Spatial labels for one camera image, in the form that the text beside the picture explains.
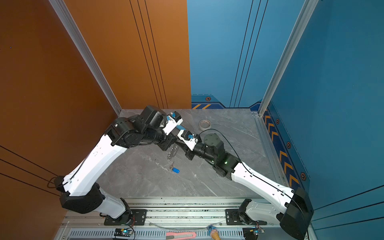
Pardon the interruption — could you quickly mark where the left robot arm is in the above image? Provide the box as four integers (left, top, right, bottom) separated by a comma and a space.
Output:
53, 106, 183, 225

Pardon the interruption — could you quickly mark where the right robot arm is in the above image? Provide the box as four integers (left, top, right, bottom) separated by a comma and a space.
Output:
178, 131, 314, 240

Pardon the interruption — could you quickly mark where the blue toy microphone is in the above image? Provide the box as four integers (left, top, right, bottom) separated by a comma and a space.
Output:
177, 125, 186, 131

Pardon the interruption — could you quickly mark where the masking tape roll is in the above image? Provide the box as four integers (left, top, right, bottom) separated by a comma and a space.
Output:
199, 119, 212, 131

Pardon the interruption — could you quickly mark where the toy ice cream cone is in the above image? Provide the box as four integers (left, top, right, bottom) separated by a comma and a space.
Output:
208, 225, 221, 240

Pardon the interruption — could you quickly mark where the pink utility knife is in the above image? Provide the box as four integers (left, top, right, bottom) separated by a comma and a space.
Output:
166, 232, 197, 240

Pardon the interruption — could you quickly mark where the right circuit board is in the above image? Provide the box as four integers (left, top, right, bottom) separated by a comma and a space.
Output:
243, 228, 265, 240

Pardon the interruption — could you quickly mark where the circuit board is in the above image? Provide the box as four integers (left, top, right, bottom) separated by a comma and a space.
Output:
243, 228, 265, 240
114, 228, 136, 240

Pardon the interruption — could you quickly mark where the left circuit board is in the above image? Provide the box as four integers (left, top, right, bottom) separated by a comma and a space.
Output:
114, 228, 136, 240

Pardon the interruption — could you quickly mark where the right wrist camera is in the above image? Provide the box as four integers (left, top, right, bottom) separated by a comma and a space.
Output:
178, 130, 199, 151

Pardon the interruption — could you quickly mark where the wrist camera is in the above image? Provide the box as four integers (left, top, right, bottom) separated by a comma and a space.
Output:
178, 130, 199, 151
160, 112, 183, 136

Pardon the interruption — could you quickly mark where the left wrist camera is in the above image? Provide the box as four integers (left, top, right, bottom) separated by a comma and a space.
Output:
160, 112, 183, 136

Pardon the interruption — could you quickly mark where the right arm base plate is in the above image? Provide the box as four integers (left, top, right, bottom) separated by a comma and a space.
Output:
225, 209, 267, 226

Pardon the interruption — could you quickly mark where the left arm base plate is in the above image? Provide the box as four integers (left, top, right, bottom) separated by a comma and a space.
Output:
104, 209, 148, 227

